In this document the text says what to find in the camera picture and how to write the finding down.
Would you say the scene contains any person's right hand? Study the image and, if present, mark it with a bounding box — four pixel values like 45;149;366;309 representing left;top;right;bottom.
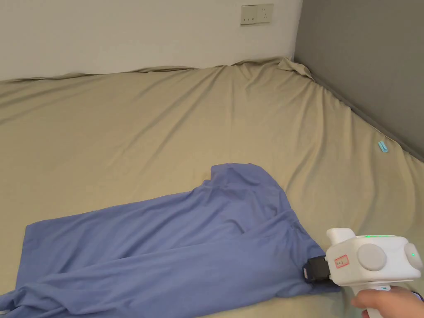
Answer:
351;287;424;318

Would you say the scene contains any beige wall socket plate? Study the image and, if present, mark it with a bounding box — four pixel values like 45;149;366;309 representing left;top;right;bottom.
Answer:
240;3;275;27

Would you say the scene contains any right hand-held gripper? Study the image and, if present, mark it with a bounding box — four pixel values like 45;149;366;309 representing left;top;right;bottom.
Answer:
303;228;424;318

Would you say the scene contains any bed with beige sheet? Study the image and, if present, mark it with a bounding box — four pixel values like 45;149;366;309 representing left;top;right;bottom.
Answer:
0;57;424;318

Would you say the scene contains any blue garment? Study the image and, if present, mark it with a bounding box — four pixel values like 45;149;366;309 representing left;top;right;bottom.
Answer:
0;162;342;318

